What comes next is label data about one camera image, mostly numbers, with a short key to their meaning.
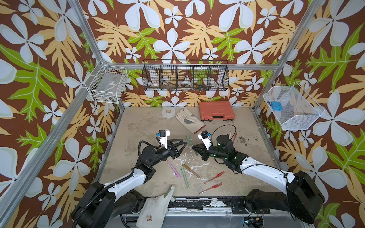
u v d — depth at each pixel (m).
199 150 0.71
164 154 0.66
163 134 0.66
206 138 0.68
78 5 0.69
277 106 0.87
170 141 0.72
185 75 0.97
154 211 0.70
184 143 0.69
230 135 1.03
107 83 0.86
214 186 0.80
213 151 0.68
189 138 0.77
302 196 0.41
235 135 1.04
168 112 1.17
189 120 1.11
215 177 0.84
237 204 0.75
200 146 0.71
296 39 0.79
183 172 0.86
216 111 1.12
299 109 0.78
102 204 0.41
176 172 0.86
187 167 0.88
